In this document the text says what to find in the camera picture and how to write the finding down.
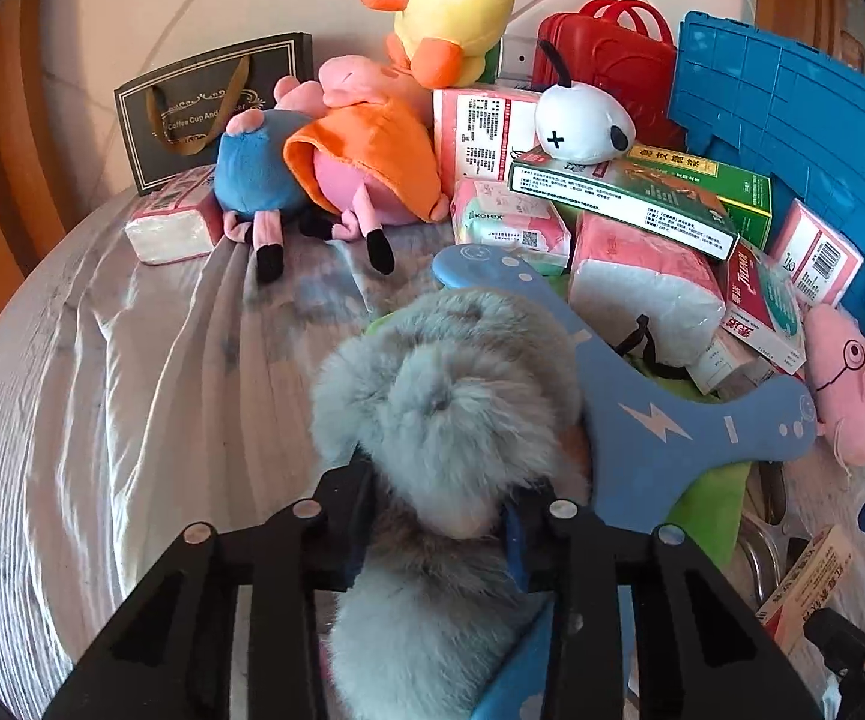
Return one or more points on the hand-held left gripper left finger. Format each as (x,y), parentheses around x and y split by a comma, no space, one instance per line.
(350,532)

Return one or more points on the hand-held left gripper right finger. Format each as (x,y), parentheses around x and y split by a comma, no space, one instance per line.
(518,555)

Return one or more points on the white box red print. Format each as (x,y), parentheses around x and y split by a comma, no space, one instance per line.
(807,585)

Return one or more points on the grey furry plush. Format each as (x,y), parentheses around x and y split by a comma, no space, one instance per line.
(447,405)

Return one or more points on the red white medicine box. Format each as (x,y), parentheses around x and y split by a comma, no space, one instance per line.
(762,300)

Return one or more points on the pink sanitary pad pack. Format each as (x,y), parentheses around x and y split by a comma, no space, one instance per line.
(500,221)

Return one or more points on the white cloth-covered round desktop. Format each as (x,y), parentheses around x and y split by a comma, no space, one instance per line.
(102,390)

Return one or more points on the pink pig plush teal clothes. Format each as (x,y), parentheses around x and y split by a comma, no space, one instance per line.
(852,390)

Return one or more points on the blue flat foam toy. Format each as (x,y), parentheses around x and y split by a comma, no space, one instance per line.
(650,435)

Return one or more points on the small white box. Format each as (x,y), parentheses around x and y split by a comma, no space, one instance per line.
(725,367)

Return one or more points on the pink tissue pack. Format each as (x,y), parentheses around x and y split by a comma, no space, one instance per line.
(642,292)
(169,229)
(477,135)
(815,255)

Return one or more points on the white green medicine box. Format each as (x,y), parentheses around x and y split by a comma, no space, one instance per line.
(612,210)

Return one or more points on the pink pig plush blue clothes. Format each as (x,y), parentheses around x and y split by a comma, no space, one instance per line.
(259,165)

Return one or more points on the pink pig plush orange dress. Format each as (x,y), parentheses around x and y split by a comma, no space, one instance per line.
(372,150)

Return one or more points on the blue plastic crate panel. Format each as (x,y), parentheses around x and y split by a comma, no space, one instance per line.
(792,105)

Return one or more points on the white dog plush black ears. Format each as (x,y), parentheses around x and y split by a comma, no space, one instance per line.
(578,120)

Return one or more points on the black gift bag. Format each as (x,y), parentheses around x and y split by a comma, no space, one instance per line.
(177,90)

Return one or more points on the red toy suitcase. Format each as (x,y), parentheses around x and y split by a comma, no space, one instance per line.
(612,52)

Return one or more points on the yellow duck plush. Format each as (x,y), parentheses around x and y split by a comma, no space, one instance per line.
(455,15)

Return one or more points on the chrome metal frame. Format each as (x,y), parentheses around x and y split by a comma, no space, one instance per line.
(762,555)

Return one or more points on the white wall socket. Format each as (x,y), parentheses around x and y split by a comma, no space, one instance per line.
(516,60)

